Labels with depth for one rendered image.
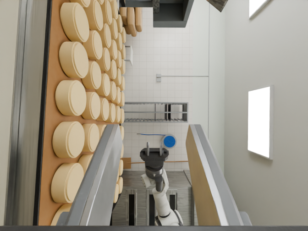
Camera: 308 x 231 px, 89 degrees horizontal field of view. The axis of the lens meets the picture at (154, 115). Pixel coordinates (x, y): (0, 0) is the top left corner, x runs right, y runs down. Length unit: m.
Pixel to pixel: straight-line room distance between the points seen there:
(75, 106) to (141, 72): 4.37
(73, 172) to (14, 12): 0.24
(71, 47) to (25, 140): 0.14
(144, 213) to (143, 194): 0.41
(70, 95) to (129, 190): 3.62
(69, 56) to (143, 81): 4.30
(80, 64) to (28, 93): 0.08
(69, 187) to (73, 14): 0.22
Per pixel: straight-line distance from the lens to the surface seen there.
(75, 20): 0.27
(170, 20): 0.84
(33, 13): 0.33
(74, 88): 0.24
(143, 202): 3.92
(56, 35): 0.26
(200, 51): 4.93
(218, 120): 4.78
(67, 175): 0.24
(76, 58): 0.25
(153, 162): 0.71
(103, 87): 0.35
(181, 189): 3.83
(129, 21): 4.03
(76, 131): 0.24
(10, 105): 0.29
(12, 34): 0.32
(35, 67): 0.29
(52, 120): 0.23
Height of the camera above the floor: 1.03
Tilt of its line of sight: level
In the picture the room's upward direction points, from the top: 90 degrees clockwise
